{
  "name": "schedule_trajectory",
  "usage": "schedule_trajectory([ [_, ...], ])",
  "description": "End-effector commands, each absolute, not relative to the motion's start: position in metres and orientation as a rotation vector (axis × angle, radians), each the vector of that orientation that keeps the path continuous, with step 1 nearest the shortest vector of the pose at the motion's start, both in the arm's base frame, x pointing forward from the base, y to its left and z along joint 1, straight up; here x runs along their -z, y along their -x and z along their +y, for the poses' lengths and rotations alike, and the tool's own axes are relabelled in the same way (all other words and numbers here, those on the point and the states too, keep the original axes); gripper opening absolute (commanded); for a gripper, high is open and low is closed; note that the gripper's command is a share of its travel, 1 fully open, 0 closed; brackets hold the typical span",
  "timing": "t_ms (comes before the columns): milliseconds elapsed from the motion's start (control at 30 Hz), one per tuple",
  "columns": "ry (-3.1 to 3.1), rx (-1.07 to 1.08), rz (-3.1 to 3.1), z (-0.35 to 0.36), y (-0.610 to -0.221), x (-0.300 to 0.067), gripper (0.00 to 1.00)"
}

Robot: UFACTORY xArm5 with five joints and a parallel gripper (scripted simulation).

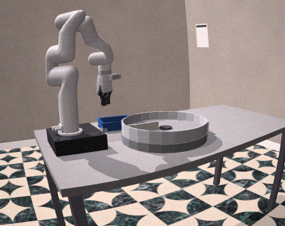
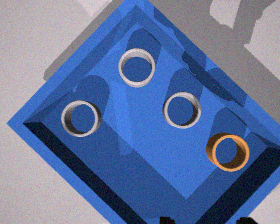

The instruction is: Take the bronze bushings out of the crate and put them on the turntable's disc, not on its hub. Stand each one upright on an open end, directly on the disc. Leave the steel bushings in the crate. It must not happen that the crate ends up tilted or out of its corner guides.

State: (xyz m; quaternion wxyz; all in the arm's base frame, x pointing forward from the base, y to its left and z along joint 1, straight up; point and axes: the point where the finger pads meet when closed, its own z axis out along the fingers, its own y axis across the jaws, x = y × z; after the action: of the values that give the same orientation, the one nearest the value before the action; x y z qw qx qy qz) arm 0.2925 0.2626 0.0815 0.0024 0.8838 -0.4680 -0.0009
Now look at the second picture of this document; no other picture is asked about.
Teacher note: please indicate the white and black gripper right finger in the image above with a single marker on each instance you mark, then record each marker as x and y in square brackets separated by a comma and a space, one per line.
[246, 220]

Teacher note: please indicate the silver metal bushing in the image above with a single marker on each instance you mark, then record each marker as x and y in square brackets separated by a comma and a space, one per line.
[66, 118]

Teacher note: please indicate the grey metal bushing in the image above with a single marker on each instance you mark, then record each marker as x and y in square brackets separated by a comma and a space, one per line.
[196, 110]
[136, 52]

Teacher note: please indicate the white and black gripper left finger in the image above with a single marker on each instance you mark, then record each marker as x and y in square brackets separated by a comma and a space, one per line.
[166, 220]

